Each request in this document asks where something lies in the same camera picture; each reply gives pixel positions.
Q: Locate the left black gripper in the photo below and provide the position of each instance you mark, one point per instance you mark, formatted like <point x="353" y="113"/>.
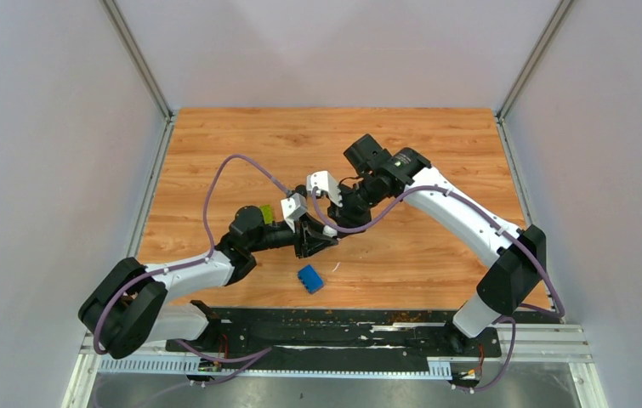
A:
<point x="310" y="229"/>

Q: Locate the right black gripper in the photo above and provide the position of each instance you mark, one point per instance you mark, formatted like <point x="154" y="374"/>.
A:
<point x="344" y="217"/>

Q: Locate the white earbud charging case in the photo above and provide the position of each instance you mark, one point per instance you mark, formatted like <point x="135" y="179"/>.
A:
<point x="329" y="231"/>

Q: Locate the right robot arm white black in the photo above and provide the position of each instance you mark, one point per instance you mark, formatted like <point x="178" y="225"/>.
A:
<point x="515" y="256"/>

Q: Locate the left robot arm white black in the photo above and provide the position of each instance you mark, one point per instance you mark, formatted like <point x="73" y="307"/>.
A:
<point x="132" y="304"/>

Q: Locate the black earbud case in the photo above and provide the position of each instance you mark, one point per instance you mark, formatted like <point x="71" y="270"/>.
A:
<point x="301" y="189"/>

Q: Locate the blue toy brick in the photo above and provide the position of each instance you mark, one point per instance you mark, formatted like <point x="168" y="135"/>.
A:
<point x="310" y="279"/>

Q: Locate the orange green toy block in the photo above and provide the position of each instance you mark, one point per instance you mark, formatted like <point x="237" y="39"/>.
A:
<point x="267" y="213"/>

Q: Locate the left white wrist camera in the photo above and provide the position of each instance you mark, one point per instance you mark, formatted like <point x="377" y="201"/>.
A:
<point x="293" y="208"/>

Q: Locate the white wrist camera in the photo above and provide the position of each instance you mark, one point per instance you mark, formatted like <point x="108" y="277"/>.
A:
<point x="293" y="208"/>
<point x="322" y="183"/>

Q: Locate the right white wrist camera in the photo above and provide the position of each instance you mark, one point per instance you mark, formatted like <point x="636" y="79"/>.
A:
<point x="322" y="183"/>

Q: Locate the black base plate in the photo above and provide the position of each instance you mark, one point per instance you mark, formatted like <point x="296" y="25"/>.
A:
<point x="342" y="339"/>

